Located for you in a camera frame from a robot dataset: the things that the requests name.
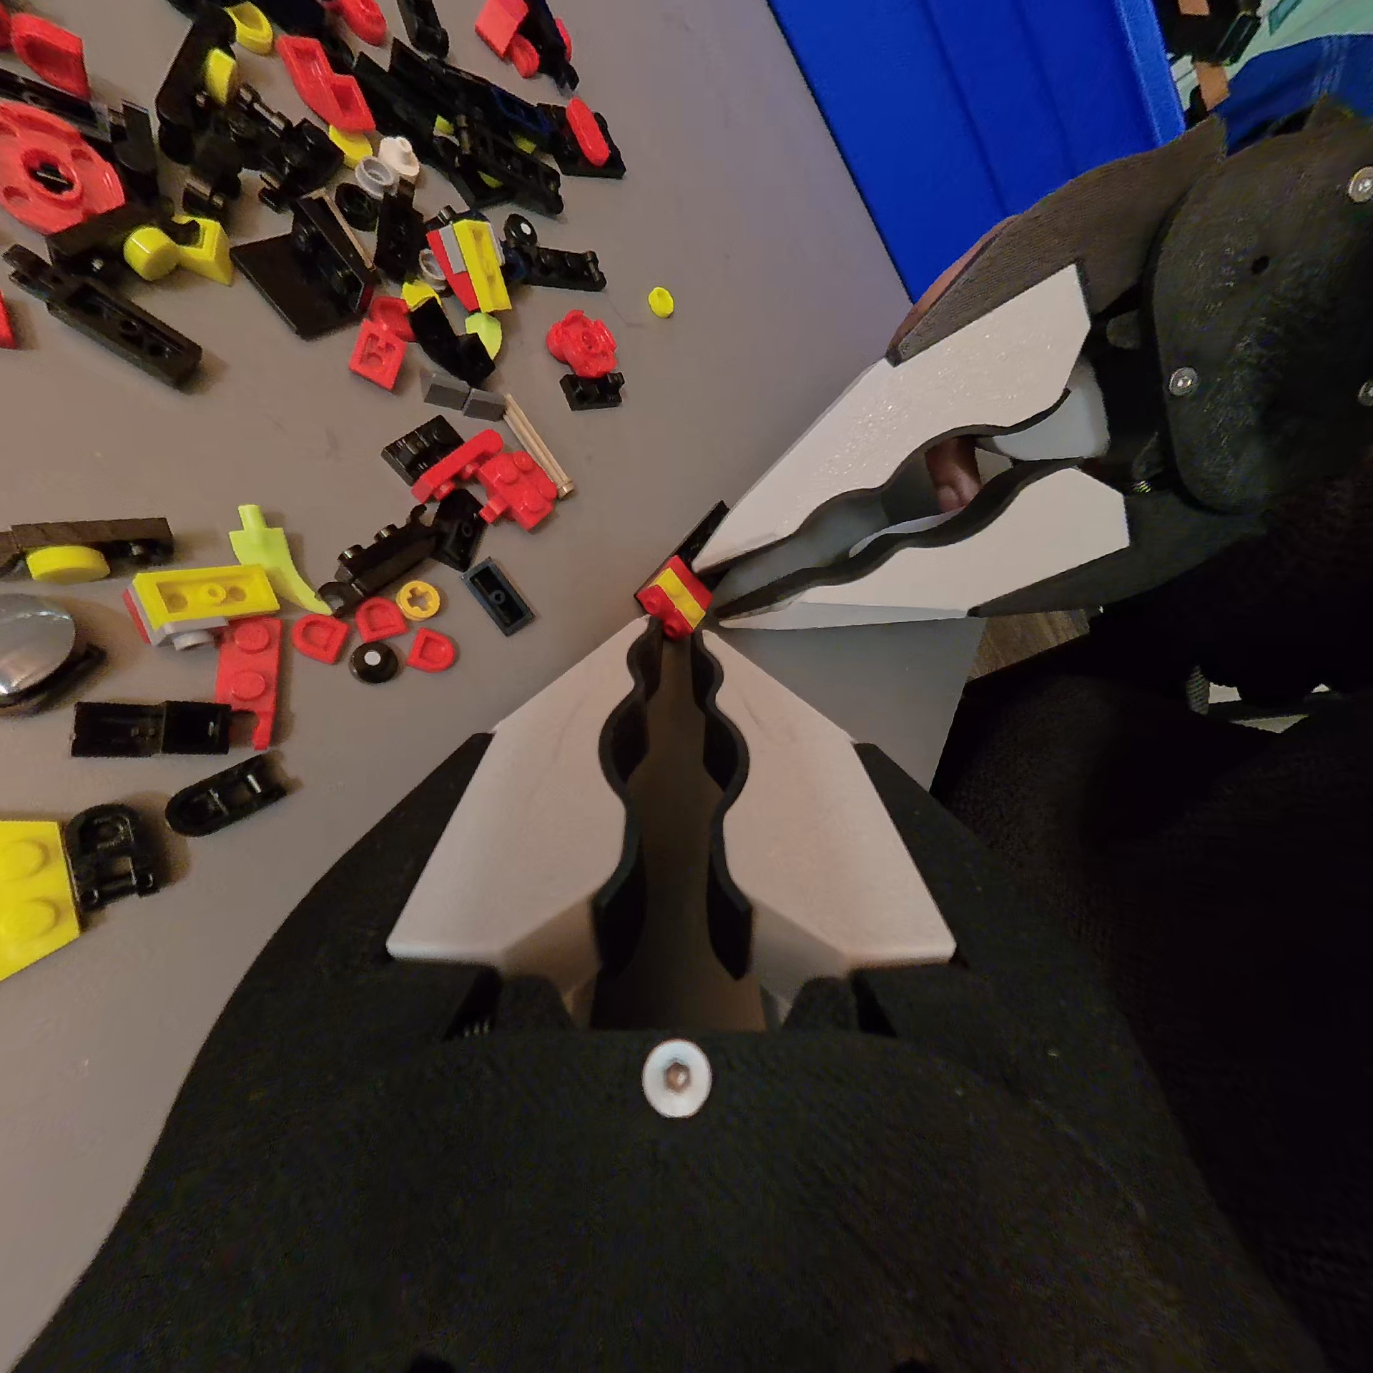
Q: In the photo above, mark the person's right hand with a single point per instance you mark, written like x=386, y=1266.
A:
x=955, y=478

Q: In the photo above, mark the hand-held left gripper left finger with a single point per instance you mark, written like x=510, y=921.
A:
x=515, y=837

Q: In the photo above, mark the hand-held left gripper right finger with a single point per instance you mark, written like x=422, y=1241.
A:
x=831, y=847

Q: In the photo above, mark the person's dark knit clothing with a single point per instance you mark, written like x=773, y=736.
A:
x=1159, y=965

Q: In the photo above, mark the small red yellow lego assembly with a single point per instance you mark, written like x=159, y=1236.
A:
x=674, y=595

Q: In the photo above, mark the blue plastic bin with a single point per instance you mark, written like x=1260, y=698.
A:
x=965, y=118

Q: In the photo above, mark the person's right forearm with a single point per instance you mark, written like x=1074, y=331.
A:
x=1256, y=600

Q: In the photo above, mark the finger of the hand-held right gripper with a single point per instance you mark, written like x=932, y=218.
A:
x=1030, y=537
x=943, y=398

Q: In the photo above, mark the blue fabric bag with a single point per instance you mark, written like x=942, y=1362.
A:
x=1308, y=85

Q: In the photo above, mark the pile of loose lego pieces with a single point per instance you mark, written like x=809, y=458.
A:
x=252, y=666

